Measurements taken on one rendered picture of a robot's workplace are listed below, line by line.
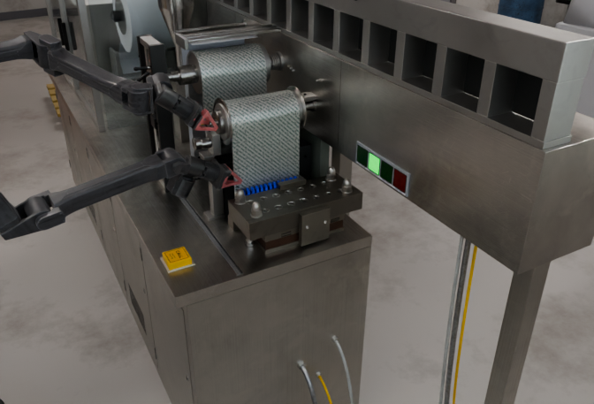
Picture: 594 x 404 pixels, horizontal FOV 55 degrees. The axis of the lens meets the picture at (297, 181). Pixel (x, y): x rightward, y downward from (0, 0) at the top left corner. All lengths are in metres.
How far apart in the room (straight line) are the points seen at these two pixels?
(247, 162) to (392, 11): 0.65
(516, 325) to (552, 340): 1.37
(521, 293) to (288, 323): 0.72
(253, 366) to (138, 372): 0.91
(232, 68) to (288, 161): 0.36
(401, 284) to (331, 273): 1.35
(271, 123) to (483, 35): 0.76
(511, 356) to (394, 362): 1.06
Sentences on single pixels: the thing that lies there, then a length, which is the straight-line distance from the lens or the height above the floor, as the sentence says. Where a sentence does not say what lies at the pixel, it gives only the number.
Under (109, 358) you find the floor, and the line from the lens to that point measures 2.83.
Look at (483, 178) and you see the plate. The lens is 1.36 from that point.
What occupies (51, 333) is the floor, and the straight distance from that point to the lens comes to 3.05.
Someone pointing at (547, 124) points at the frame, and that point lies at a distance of 1.23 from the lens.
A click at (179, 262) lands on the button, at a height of 0.92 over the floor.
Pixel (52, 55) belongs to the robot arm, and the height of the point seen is 1.45.
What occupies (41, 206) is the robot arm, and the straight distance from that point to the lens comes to 1.61.
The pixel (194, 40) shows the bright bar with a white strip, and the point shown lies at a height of 1.45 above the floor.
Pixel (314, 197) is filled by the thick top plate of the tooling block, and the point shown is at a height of 1.03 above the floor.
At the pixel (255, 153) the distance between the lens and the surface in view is 1.81.
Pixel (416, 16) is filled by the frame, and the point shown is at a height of 1.63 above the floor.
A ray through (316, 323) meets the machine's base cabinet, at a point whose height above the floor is 0.61.
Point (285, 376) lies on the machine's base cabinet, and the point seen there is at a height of 0.44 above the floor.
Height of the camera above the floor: 1.91
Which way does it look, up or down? 28 degrees down
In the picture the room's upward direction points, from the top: straight up
